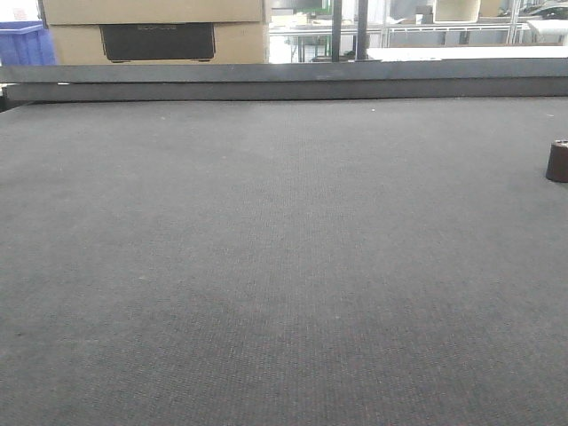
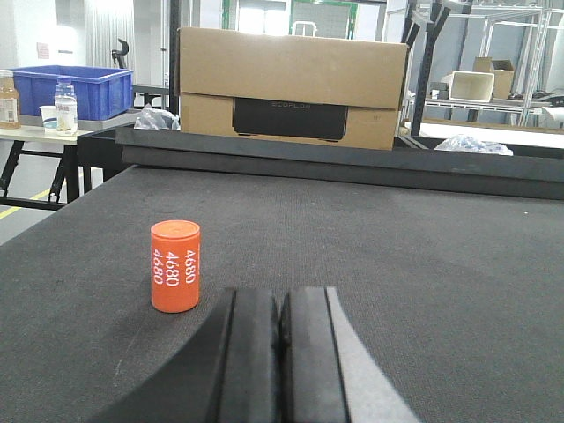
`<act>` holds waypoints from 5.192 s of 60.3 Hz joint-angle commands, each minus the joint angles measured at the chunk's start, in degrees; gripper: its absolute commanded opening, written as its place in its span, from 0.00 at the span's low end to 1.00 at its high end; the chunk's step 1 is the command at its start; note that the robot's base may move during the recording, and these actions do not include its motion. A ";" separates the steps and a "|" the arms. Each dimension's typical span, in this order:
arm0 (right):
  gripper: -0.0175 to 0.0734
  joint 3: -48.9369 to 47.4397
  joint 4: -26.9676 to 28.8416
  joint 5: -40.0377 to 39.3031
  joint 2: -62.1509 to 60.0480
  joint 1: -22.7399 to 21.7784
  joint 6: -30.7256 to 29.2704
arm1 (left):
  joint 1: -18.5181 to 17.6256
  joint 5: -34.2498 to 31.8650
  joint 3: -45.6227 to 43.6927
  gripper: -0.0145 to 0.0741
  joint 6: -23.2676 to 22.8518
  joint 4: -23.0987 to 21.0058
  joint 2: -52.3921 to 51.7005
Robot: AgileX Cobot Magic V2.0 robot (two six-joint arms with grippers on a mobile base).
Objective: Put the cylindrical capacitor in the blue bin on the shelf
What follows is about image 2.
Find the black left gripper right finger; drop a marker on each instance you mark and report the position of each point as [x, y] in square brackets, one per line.
[328, 375]

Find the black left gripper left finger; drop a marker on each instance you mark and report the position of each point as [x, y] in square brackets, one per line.
[226, 372]

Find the black foam board stack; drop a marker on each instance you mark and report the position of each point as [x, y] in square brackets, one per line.
[488, 174]

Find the crumpled plastic bag left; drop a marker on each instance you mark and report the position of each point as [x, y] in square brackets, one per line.
[152, 118]

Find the crumpled plastic bag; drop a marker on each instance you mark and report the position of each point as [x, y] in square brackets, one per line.
[466, 143]
[152, 118]

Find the crumpled plastic bag right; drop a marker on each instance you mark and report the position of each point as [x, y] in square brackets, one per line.
[466, 143]

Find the large cardboard box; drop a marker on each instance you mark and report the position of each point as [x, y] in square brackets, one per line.
[290, 88]

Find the white folding table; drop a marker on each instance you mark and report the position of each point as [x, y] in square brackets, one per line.
[94, 146]

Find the blue plastic crate on table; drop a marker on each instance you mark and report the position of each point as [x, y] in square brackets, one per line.
[102, 93]

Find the white open box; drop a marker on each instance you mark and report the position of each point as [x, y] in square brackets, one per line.
[469, 85]

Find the white paper cup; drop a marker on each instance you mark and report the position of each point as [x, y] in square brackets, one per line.
[49, 118]

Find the clear water bottle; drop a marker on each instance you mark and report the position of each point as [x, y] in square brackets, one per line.
[66, 104]

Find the metal shelving rack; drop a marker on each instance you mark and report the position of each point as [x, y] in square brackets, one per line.
[512, 39]

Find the black office chair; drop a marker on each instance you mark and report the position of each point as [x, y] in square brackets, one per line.
[119, 55]

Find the small cardboard box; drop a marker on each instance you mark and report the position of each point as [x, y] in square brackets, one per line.
[503, 71]

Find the brown drink bottle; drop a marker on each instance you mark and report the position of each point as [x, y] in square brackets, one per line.
[9, 102]

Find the black upright post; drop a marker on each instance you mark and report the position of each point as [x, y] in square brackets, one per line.
[432, 24]

